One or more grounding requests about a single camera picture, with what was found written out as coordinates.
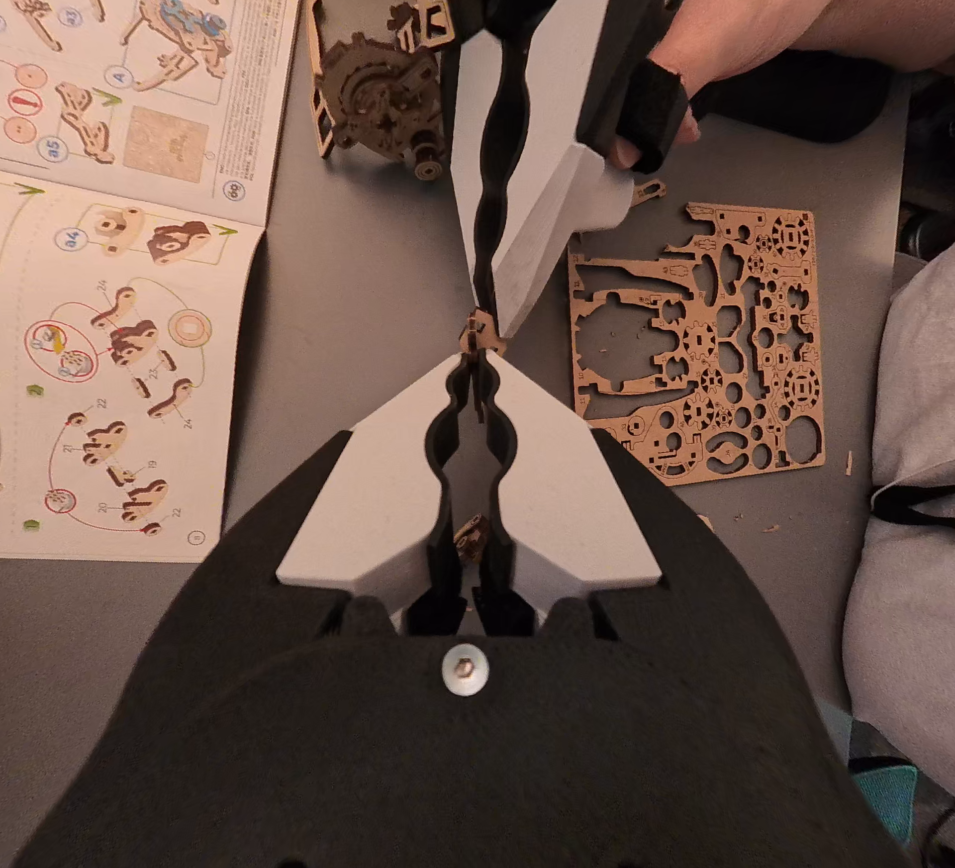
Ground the laser-cut wooden parts sheet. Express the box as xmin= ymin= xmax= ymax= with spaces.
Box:
xmin=567 ymin=200 xmax=827 ymax=488

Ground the small light wooden part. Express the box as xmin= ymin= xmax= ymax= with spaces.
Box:
xmin=461 ymin=308 xmax=503 ymax=356

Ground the black strap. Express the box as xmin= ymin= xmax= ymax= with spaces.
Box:
xmin=869 ymin=482 xmax=955 ymax=527

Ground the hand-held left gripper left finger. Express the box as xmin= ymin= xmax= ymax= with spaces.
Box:
xmin=276 ymin=353 xmax=473 ymax=636

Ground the teal cloth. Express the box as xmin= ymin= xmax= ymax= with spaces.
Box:
xmin=849 ymin=755 xmax=921 ymax=813

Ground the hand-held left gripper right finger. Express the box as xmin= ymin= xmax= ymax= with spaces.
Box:
xmin=476 ymin=352 xmax=664 ymax=636

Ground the illustrated instruction booklet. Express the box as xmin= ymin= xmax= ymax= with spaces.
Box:
xmin=0 ymin=0 xmax=314 ymax=563

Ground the wooden mechanical model assembly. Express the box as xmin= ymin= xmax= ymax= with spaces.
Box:
xmin=304 ymin=0 xmax=458 ymax=184

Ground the person's grey clothing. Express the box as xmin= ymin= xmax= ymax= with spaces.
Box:
xmin=842 ymin=260 xmax=955 ymax=761

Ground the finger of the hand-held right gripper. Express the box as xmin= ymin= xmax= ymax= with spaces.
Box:
xmin=477 ymin=0 xmax=637 ymax=341
xmin=446 ymin=31 xmax=506 ymax=305

